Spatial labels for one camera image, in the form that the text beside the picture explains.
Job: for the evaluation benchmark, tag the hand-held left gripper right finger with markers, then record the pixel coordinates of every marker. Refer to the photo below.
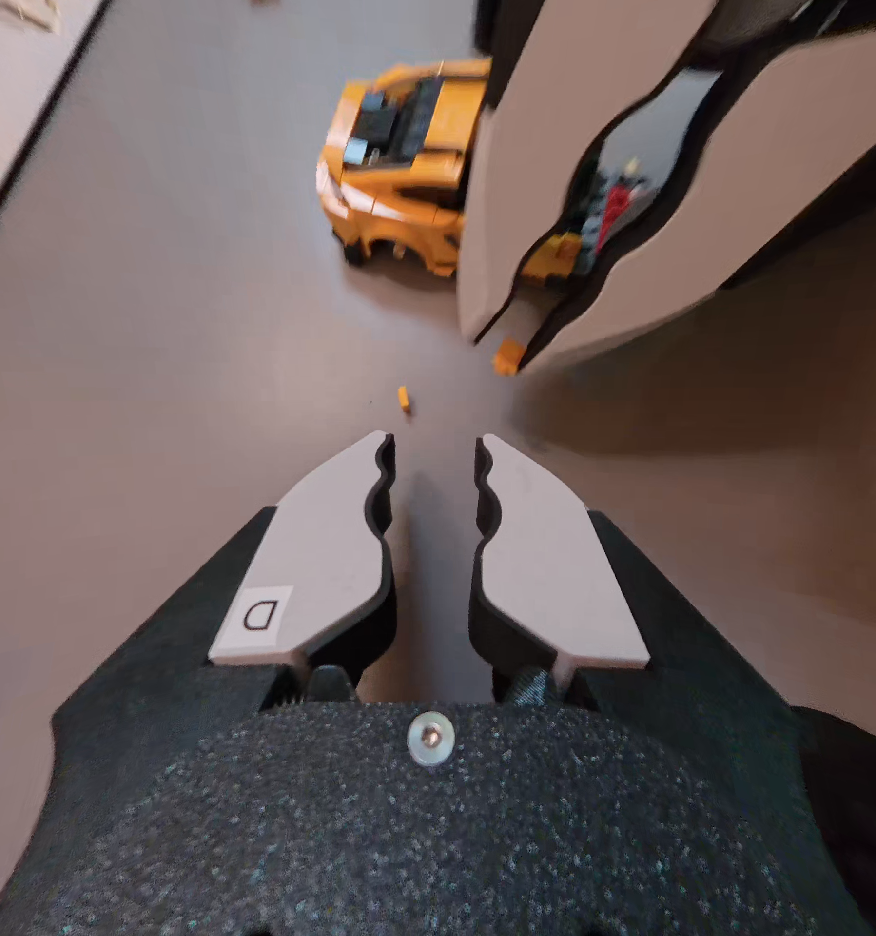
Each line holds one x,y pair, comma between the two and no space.
562,578

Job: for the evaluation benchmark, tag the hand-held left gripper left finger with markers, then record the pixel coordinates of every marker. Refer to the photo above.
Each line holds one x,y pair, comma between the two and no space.
321,570

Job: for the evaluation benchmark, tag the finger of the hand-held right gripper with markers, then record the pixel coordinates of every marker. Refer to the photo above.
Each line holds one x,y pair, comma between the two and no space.
525,146
774,161

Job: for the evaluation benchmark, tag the yellow lego car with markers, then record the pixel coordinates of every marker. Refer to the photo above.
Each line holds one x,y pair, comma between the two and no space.
408,183

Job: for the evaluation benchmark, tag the small yellow lego piece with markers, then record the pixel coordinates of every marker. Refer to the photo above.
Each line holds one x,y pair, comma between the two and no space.
404,398
507,358

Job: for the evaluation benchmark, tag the white book stand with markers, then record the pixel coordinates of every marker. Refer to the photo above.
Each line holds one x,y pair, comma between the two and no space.
13,110

